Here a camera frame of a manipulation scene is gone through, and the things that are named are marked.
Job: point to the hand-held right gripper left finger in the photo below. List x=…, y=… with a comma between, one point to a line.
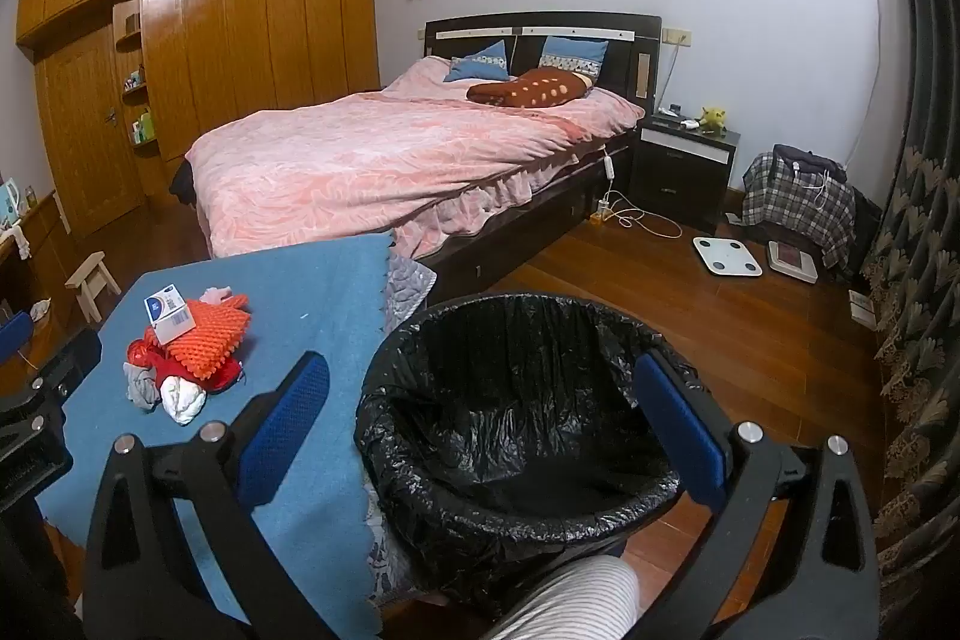
x=289, y=430

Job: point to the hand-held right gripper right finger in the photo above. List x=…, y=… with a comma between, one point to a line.
x=679, y=430

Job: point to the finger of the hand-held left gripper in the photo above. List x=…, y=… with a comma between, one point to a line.
x=15, y=332
x=71, y=355

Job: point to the red plastic bag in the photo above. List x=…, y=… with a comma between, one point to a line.
x=139, y=351

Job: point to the red frayed cloth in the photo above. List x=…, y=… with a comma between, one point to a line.
x=225, y=375

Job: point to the pink socks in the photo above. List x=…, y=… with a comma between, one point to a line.
x=217, y=293

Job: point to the black lined trash bin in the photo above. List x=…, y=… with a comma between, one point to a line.
x=525, y=385

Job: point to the white crumpled cloth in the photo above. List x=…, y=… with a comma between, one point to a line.
x=41, y=308

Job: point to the wooden side desk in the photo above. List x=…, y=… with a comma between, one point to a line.
x=45, y=265

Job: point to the wooden stool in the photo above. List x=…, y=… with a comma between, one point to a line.
x=94, y=284

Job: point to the grey crumpled cloth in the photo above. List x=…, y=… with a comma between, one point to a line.
x=141, y=386

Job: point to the white hanging cloth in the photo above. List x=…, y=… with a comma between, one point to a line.
x=22, y=246

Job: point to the white and blue small box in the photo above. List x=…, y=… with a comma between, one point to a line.
x=166, y=306

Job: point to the white crumpled sock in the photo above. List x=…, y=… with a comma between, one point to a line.
x=184, y=401

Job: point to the blue tablecloth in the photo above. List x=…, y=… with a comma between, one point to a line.
x=300, y=310

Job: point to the orange chenille mitt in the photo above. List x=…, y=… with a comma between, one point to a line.
x=202, y=336

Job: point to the light blue kettle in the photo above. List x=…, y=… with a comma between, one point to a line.
x=11, y=197

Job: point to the white bathroom scale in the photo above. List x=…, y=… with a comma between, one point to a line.
x=726, y=255

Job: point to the person's striped trouser leg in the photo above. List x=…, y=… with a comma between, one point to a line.
x=570, y=602

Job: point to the white scale with dark centre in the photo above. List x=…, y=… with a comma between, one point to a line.
x=791, y=257

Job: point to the black cloth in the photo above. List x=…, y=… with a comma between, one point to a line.
x=180, y=179

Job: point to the wooden door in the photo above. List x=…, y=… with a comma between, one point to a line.
x=86, y=130

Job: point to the green bottle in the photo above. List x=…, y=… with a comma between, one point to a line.
x=145, y=124

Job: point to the plaid bag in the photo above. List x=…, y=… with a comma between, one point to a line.
x=799, y=212

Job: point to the dark nightstand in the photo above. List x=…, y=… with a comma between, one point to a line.
x=679, y=168

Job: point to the pink blanket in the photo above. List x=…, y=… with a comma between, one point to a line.
x=375, y=160

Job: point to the patterned dark curtain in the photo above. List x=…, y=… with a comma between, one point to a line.
x=919, y=235

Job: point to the yellow plush toy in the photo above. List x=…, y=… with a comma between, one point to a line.
x=712, y=117

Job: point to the brown dotted cushion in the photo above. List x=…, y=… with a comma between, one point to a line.
x=536, y=87

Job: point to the wooden wardrobe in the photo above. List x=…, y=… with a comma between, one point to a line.
x=247, y=10

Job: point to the blue pillow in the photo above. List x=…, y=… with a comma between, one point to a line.
x=574, y=54
x=476, y=66

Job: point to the bed with pink blanket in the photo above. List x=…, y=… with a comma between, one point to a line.
x=480, y=40

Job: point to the white wall socket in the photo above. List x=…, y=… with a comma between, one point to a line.
x=679, y=38

